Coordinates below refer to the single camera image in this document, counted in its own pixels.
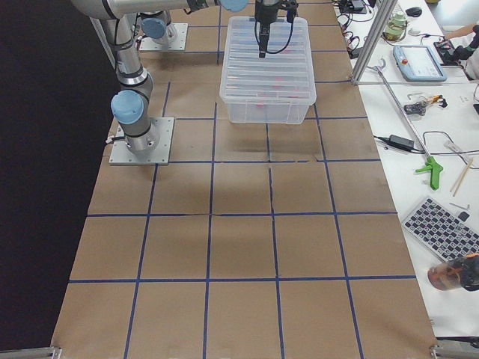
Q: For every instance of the wooden chopsticks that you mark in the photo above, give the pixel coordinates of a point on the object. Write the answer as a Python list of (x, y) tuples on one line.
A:
[(456, 186)]

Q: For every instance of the aluminium frame post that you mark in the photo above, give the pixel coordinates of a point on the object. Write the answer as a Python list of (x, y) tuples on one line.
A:
[(375, 32)]

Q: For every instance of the green handled reacher grabber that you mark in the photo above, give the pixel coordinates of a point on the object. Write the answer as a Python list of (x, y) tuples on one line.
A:
[(431, 165)]

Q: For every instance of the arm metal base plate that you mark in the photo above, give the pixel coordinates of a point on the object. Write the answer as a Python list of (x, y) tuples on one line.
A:
[(177, 45), (152, 148)]

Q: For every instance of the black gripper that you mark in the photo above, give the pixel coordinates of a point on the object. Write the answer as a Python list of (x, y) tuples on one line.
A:
[(266, 10)]

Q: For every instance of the green tape roll jar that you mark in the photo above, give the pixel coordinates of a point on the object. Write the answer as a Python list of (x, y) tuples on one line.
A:
[(396, 27)]

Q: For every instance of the checkered calibration board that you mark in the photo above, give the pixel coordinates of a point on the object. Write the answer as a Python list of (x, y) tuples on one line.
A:
[(440, 231)]

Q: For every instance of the black power adapter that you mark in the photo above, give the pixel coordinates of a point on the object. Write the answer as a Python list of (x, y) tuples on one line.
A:
[(399, 143)]

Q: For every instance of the black computer mouse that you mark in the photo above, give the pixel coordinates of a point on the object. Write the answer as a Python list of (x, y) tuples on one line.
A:
[(414, 12)]

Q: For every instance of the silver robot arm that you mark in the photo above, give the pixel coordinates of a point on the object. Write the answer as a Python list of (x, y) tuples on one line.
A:
[(158, 26), (130, 105)]

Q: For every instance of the blue teach pendant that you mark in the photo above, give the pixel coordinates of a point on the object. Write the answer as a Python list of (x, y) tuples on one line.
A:
[(418, 64)]

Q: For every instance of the silver hex key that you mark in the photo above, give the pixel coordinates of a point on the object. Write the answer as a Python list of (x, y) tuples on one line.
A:
[(466, 207)]

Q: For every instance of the small electronics board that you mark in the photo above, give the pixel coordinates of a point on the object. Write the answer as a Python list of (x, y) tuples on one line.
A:
[(419, 103)]

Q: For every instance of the clear plastic storage box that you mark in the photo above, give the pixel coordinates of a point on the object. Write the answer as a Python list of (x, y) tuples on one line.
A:
[(267, 97)]

